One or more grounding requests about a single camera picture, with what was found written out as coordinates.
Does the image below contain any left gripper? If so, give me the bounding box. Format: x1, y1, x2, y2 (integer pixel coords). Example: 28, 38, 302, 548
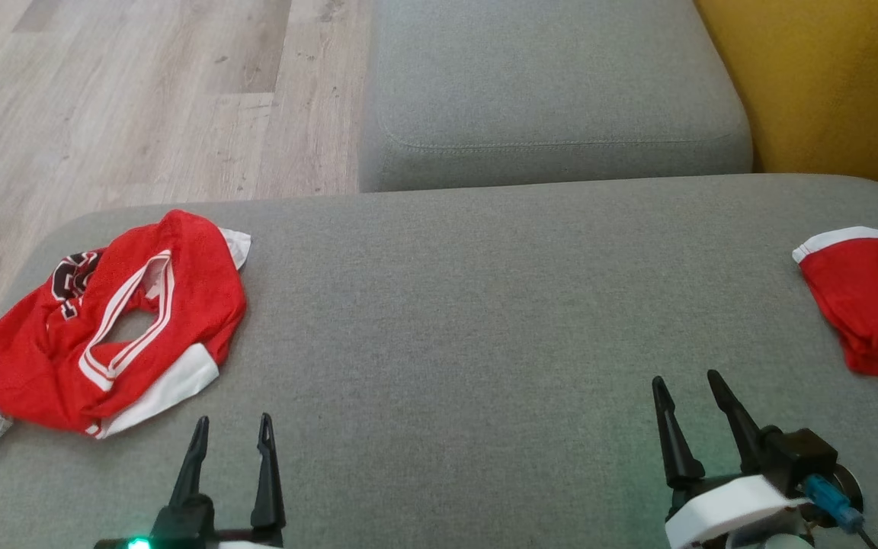
92, 413, 288, 549

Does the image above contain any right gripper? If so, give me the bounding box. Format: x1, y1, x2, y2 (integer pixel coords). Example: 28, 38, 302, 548
651, 370, 864, 549

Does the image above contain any red and white jersey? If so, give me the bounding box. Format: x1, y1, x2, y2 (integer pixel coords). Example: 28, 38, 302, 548
0, 209, 252, 453

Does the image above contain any large grey sofa seat cushion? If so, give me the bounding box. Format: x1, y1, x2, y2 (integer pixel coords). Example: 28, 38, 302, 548
0, 173, 878, 549

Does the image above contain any large yellow sofa back cushion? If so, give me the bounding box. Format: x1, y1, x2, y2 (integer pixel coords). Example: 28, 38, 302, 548
694, 0, 878, 207

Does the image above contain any right arm blue black cable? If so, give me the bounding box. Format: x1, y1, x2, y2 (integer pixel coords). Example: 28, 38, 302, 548
802, 474, 878, 549

